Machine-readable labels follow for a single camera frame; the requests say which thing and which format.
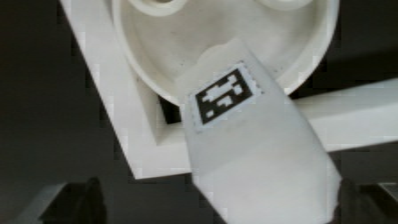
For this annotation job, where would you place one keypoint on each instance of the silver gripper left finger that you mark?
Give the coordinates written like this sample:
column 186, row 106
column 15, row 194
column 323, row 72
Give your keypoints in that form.
column 69, row 204

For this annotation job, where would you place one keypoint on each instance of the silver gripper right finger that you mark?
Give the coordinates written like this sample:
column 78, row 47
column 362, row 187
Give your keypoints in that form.
column 367, row 203

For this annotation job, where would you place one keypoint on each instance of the white stool leg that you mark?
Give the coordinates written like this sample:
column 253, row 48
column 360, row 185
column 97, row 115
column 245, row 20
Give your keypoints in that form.
column 262, row 169

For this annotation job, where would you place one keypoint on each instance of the white round stool seat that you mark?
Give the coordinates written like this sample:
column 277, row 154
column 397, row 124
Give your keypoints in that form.
column 172, row 29

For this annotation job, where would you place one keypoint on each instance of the white U-shaped fence frame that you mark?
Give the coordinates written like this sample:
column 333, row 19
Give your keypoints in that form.
column 353, row 114

